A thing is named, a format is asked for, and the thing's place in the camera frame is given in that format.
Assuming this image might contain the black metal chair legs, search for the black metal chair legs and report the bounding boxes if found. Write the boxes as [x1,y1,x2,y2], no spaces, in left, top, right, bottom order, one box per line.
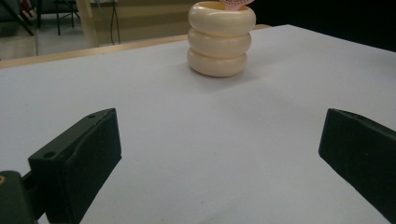
[36,0,79,36]

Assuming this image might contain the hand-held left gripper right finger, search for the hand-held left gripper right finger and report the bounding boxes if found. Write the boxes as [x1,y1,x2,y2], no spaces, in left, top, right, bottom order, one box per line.
[318,107,396,224]

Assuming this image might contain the beige post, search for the beige post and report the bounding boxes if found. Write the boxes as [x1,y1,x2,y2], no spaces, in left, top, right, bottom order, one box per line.
[75,0,100,49]

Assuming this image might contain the pink plastic item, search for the pink plastic item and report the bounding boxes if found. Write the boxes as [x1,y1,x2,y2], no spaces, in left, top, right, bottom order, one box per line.
[218,0,256,12]

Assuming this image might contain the dark slanted stand leg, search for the dark slanted stand leg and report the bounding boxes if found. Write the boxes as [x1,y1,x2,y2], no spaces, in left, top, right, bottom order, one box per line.
[0,0,35,37]

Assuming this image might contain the cream ribbed round holder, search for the cream ribbed round holder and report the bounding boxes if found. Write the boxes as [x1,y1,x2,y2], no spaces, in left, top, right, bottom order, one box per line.
[186,0,257,78]

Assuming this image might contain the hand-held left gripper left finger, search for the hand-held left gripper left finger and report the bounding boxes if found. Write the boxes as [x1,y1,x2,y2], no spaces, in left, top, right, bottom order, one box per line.
[27,107,122,224]

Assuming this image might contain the black hanging cable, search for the black hanging cable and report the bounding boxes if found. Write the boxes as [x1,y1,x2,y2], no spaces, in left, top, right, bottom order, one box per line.
[109,0,121,45]

